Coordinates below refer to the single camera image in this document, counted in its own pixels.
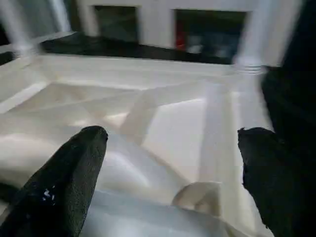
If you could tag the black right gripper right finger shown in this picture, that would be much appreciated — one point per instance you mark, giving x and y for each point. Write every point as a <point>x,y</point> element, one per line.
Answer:
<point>281,187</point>

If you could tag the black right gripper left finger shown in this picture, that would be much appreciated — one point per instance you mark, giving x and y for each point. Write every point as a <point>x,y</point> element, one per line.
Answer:
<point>59,192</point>

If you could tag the white plastic table top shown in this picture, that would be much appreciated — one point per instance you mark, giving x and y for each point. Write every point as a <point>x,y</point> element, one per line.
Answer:
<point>148,108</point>

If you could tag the white plastic table leg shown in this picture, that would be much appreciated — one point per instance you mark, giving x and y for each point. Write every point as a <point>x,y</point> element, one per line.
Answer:
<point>254,39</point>
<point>15,29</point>

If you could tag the white glass-door cabinet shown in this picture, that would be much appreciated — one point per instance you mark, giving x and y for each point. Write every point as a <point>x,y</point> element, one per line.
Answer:
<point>153,19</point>

